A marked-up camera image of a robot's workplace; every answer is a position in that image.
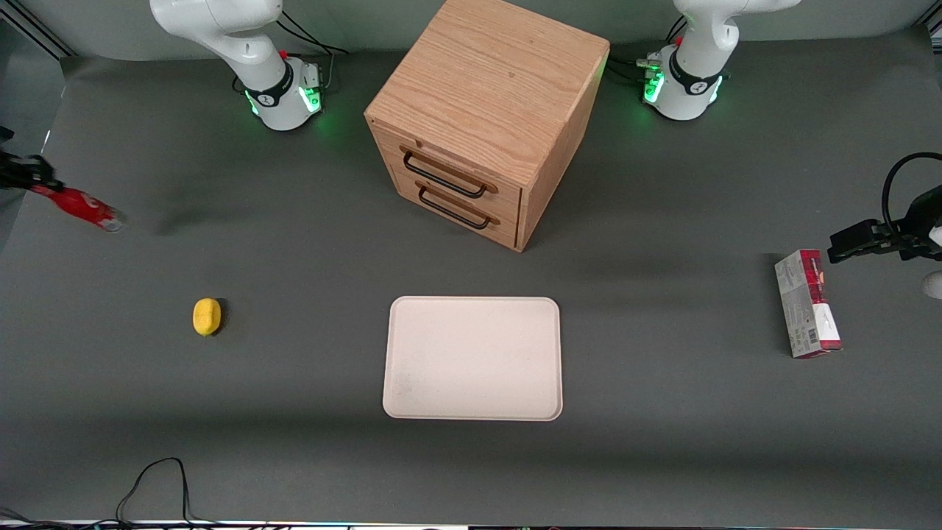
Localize red plaid cardboard box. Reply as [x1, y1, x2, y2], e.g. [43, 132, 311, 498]
[774, 249, 843, 360]

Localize black arm base cables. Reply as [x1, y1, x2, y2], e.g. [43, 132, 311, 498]
[276, 10, 349, 93]
[607, 16, 689, 88]

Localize wooden drawer cabinet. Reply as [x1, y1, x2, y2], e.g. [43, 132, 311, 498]
[364, 0, 610, 252]

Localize black frame rail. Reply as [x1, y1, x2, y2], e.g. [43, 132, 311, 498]
[0, 0, 76, 60]

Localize yellow lemon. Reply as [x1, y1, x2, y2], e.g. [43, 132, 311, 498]
[193, 297, 222, 337]

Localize black metal drawer handle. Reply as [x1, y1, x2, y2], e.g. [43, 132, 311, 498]
[417, 182, 500, 230]
[401, 146, 498, 199]

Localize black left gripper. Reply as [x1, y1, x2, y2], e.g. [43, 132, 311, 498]
[828, 185, 942, 264]

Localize black right arm base cables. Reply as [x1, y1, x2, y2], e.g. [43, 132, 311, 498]
[276, 10, 349, 93]

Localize red coke bottle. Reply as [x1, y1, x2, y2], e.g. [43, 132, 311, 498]
[31, 183, 127, 233]

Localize black cable on table edge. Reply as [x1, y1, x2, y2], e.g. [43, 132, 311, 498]
[0, 457, 222, 530]

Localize black left arm base cables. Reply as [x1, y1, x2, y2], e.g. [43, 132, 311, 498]
[607, 16, 689, 88]

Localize black left gripper cable loop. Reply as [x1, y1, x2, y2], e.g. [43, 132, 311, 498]
[881, 152, 942, 238]

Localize cream plastic tray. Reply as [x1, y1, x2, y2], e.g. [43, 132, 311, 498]
[382, 296, 564, 422]

